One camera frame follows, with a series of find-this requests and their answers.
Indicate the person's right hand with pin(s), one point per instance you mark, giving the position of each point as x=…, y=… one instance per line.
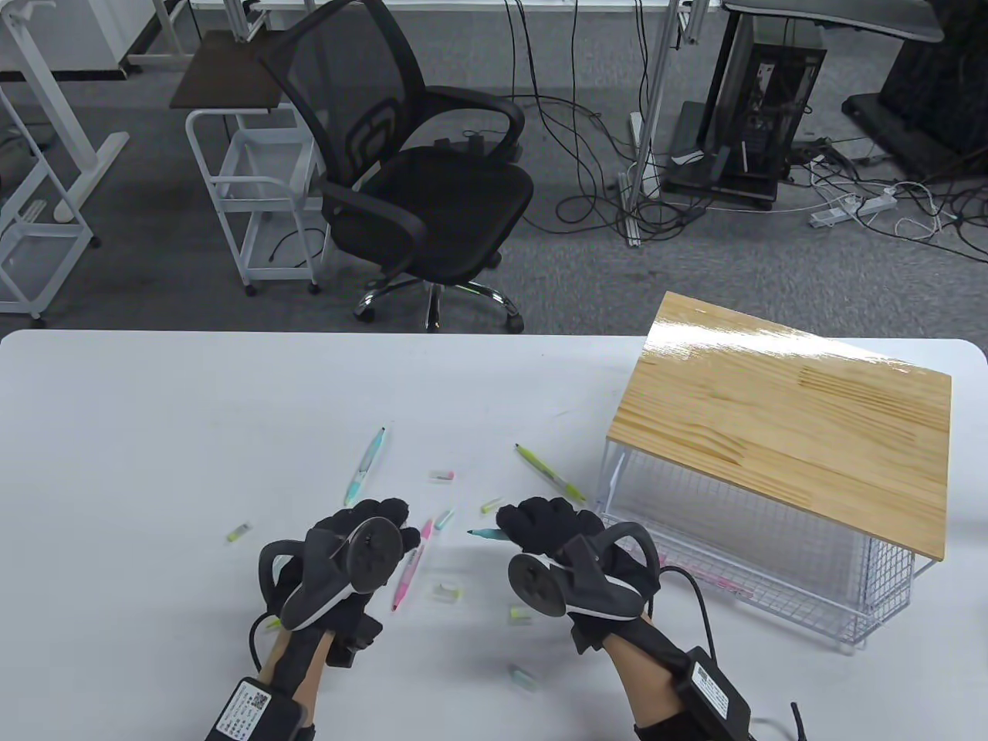
x=548, y=521

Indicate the person's left hand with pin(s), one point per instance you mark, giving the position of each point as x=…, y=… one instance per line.
x=378, y=511

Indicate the teal double-ended highlighter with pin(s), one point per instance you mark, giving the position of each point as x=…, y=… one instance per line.
x=486, y=534
x=363, y=469

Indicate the green highlighter cap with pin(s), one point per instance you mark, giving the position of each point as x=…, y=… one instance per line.
x=238, y=532
x=446, y=592
x=519, y=615
x=491, y=505

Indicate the teal highlighter cap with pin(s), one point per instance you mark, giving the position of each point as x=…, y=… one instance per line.
x=443, y=519
x=522, y=678

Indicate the pink highlighter cap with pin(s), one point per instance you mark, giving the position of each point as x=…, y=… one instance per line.
x=441, y=475

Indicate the pink double-ended highlighter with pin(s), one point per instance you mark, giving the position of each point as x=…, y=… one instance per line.
x=714, y=580
x=405, y=579

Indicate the person's left forearm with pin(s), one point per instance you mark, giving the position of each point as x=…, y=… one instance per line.
x=315, y=683

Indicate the person's right forearm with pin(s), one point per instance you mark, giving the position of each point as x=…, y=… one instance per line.
x=641, y=687

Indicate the grey black hand tracker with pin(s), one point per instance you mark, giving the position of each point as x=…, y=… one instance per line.
x=536, y=584
x=370, y=554

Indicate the black wrist-worn box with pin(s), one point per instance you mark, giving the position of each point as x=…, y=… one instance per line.
x=714, y=691
x=251, y=710

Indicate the black mesh office chair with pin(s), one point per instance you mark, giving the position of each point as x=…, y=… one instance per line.
x=432, y=193

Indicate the white power strip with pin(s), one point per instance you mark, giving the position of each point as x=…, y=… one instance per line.
x=849, y=208

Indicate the white standing desk leg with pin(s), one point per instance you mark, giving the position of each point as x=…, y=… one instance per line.
x=91, y=166

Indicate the white cart with brown top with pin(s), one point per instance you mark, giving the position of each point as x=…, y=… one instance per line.
x=231, y=73

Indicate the black computer tower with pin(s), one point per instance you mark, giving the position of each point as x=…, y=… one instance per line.
x=764, y=100

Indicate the white cabinet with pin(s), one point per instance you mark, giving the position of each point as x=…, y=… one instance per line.
x=93, y=31

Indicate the black stand base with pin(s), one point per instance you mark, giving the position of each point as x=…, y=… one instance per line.
x=926, y=93

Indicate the grey desk top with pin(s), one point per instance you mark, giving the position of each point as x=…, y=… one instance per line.
x=849, y=19

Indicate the aluminium frame leg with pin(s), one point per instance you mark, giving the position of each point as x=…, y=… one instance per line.
x=654, y=100

